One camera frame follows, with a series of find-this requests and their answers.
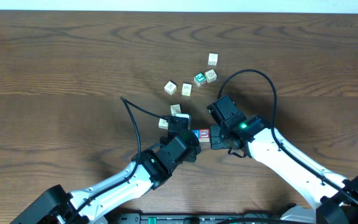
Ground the wooden block beside green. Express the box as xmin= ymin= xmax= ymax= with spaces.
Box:
xmin=204 ymin=69 xmax=217 ymax=83

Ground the right black cable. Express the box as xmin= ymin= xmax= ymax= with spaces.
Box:
xmin=218 ymin=68 xmax=358 ymax=215

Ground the red letter U block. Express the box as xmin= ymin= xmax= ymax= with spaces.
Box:
xmin=199 ymin=129 xmax=211 ymax=142

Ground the wooden block left upper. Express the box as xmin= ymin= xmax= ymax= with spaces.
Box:
xmin=164 ymin=81 xmax=177 ymax=95

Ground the wooden block lower left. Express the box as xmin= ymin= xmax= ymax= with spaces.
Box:
xmin=158 ymin=118 xmax=168 ymax=129

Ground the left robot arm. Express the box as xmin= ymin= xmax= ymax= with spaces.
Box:
xmin=12 ymin=129 xmax=201 ymax=224

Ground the far plain wooden block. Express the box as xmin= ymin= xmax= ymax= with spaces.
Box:
xmin=208 ymin=53 xmax=218 ymax=66

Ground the blue letter T block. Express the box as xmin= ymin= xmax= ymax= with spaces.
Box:
xmin=192 ymin=129 xmax=200 ymax=139

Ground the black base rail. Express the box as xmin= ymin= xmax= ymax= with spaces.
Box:
xmin=105 ymin=213 xmax=272 ymax=224

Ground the green letter J block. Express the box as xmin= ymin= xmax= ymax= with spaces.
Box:
xmin=194 ymin=72 xmax=206 ymax=86

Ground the wooden block centre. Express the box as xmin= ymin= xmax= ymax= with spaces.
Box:
xmin=170 ymin=104 xmax=181 ymax=116

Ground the yellow tinted wooden block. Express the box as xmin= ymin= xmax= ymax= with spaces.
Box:
xmin=181 ymin=83 xmax=192 ymax=96

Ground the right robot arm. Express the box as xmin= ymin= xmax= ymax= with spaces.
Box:
xmin=211 ymin=112 xmax=358 ymax=223

